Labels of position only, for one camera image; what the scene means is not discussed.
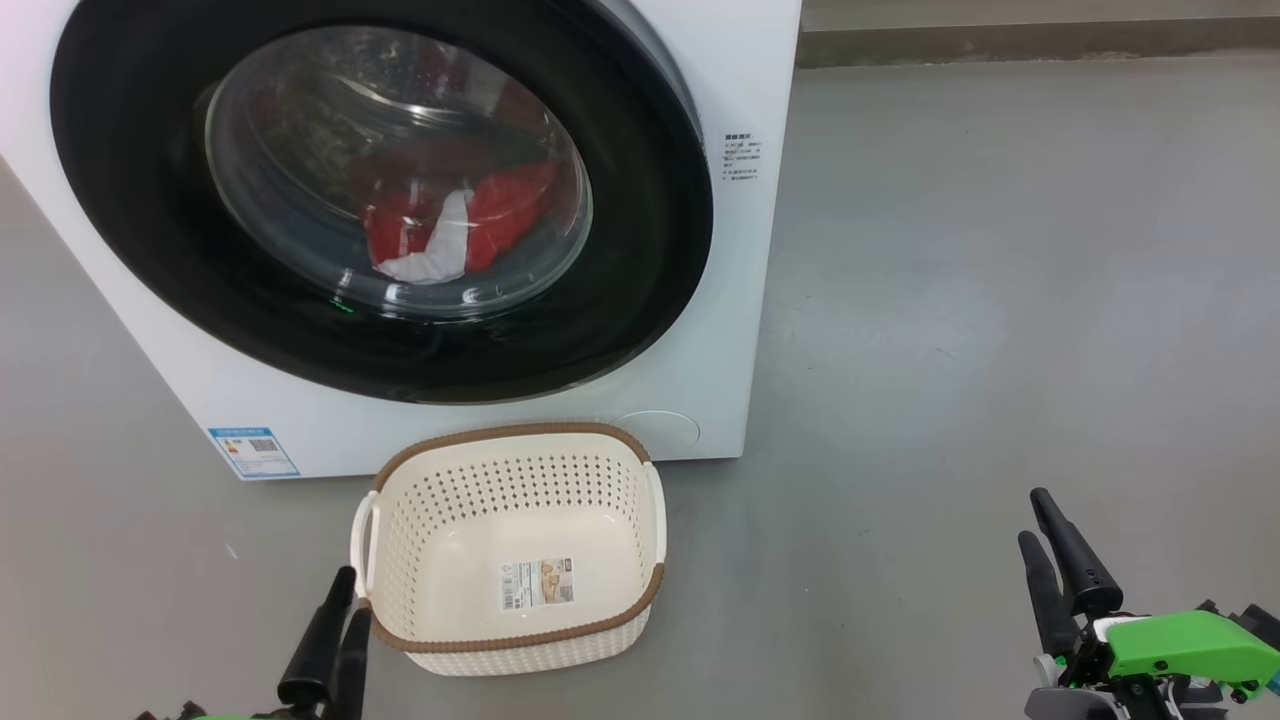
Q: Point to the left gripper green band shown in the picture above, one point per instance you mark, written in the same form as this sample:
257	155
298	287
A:
225	716

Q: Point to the blue energy label sticker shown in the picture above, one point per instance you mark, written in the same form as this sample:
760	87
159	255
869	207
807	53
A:
254	452

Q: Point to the white front-load washing machine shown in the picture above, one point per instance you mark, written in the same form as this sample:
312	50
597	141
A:
720	300

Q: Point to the washing machine glass door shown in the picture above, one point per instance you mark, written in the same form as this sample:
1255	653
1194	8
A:
130	150

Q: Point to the cream perforated basket brown rim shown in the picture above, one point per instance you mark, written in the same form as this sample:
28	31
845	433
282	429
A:
450	560

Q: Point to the plain red garment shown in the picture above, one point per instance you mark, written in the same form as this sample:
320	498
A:
510	205

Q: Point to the round white filter cover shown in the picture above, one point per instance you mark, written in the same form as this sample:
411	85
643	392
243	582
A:
660	430

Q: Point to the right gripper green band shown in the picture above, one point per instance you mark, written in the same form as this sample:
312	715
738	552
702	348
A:
1180	645

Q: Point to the paper product label sticker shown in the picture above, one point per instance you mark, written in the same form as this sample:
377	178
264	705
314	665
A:
537	584

